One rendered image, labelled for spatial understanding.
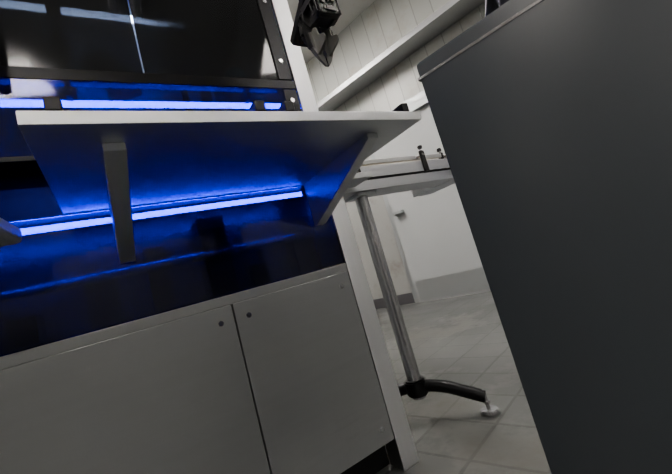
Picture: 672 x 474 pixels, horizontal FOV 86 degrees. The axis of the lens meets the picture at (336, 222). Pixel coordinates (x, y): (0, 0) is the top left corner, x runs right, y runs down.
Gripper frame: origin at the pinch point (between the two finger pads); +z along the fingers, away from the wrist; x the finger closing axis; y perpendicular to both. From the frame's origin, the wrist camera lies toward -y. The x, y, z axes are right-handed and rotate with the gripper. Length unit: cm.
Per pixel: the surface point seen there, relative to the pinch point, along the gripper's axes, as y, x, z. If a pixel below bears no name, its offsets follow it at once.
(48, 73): -26, -57, -11
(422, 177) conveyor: -37, 61, 23
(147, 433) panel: -26, -52, 72
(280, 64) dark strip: -26.4, 3.2, -17.8
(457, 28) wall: -126, 268, -145
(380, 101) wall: -228, 241, -124
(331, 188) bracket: -11.6, -0.6, 29.0
